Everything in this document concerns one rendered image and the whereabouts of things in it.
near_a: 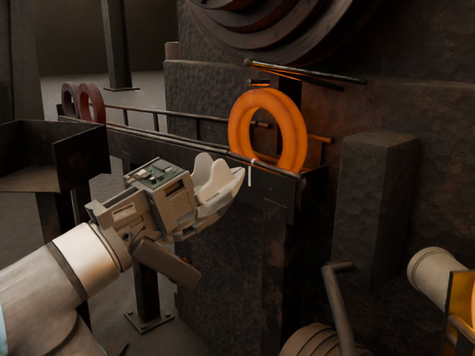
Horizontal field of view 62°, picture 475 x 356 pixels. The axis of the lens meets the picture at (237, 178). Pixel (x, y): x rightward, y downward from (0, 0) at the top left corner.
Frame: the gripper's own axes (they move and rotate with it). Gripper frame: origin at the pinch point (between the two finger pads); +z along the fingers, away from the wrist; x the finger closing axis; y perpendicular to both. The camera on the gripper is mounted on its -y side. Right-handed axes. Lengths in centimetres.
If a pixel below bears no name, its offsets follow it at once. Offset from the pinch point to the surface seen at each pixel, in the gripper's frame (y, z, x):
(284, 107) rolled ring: 2.1, 17.8, 6.9
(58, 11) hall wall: -34, 302, 1015
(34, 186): -11, -18, 57
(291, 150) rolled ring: -4.8, 15.5, 4.6
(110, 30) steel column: -62, 259, 651
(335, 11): 16.9, 20.4, -3.4
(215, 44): 11.9, 18.8, 24.0
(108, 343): -72, -22, 63
